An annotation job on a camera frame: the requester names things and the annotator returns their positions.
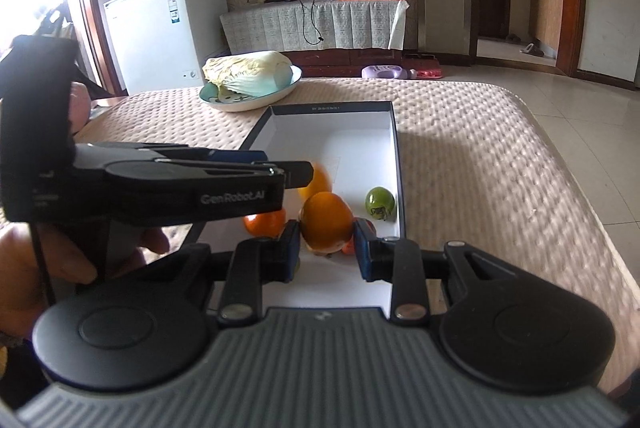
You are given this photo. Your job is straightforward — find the light blue plate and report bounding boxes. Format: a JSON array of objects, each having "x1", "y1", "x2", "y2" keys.
[{"x1": 199, "y1": 65, "x2": 303, "y2": 113}]

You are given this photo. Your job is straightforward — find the white lace cloth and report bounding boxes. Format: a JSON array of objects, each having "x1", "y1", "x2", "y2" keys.
[{"x1": 220, "y1": 0, "x2": 410, "y2": 53}]

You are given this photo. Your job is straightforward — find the napa cabbage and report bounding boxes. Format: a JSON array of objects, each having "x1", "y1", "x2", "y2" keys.
[{"x1": 202, "y1": 50, "x2": 295, "y2": 101}]

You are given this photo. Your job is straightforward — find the grey cardboard box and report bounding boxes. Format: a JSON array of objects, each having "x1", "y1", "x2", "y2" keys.
[{"x1": 185, "y1": 102, "x2": 405, "y2": 324}]

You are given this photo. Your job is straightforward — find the person's left hand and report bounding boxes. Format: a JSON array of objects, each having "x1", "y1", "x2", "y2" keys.
[{"x1": 0, "y1": 223, "x2": 171, "y2": 344}]

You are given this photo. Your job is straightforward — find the black cable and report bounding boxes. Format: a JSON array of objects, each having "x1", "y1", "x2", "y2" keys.
[{"x1": 301, "y1": 0, "x2": 326, "y2": 43}]

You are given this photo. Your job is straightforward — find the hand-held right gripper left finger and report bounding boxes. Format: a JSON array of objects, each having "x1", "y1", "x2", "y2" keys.
[{"x1": 145, "y1": 220, "x2": 302, "y2": 323}]

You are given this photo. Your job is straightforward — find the yellow orange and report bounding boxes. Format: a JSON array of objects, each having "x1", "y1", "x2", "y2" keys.
[{"x1": 299, "y1": 191, "x2": 355, "y2": 255}]

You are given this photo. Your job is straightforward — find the red tomato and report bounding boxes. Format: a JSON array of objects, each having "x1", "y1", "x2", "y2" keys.
[{"x1": 342, "y1": 218, "x2": 378, "y2": 257}]

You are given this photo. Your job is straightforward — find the wooden kitchen cabinet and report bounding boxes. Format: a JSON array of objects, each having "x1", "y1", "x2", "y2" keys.
[{"x1": 529, "y1": 0, "x2": 566, "y2": 53}]

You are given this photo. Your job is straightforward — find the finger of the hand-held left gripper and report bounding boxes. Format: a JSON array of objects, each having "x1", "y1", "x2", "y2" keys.
[
  {"x1": 75, "y1": 143, "x2": 269, "y2": 165},
  {"x1": 107, "y1": 159, "x2": 314, "y2": 189}
]

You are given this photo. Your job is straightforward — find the green tomato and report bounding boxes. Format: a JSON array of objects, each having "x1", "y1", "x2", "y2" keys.
[{"x1": 365, "y1": 186, "x2": 396, "y2": 221}]

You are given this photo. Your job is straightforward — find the pink cushion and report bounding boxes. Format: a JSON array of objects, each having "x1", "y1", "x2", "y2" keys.
[{"x1": 69, "y1": 82, "x2": 92, "y2": 136}]

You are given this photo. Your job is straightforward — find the white chest freezer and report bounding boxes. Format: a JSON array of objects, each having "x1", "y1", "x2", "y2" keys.
[{"x1": 103, "y1": 0, "x2": 230, "y2": 97}]

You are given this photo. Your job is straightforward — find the red slippers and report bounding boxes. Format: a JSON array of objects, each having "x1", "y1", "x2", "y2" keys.
[{"x1": 402, "y1": 52, "x2": 443, "y2": 80}]

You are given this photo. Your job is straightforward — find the orange tangerine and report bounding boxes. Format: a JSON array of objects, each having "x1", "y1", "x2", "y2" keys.
[
  {"x1": 243, "y1": 208, "x2": 288, "y2": 239},
  {"x1": 296, "y1": 163, "x2": 333, "y2": 201}
]

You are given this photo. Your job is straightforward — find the wooden television cabinet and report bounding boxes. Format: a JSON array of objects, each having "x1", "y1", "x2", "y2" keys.
[{"x1": 285, "y1": 48, "x2": 418, "y2": 78}]

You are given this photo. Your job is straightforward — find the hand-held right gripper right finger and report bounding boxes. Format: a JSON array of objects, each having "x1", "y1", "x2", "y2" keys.
[{"x1": 354, "y1": 218, "x2": 576, "y2": 323}]

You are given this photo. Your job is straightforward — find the purple plastic toy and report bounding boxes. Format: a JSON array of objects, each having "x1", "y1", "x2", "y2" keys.
[{"x1": 362, "y1": 64, "x2": 416, "y2": 80}]

